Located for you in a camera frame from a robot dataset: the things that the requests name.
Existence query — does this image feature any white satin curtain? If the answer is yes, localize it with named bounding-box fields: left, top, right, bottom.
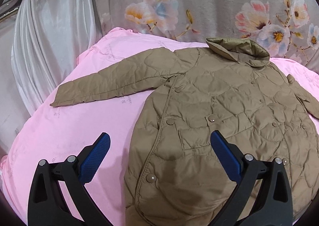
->
left=0, top=0, right=103, bottom=117

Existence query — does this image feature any tan quilted jacket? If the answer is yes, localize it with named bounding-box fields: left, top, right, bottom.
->
left=52, top=38, right=318, bottom=225

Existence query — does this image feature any pink quilt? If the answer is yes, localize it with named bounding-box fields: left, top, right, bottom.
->
left=0, top=26, right=319, bottom=226

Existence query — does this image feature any grey floral bedsheet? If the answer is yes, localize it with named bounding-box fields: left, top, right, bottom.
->
left=96, top=0, right=318, bottom=71

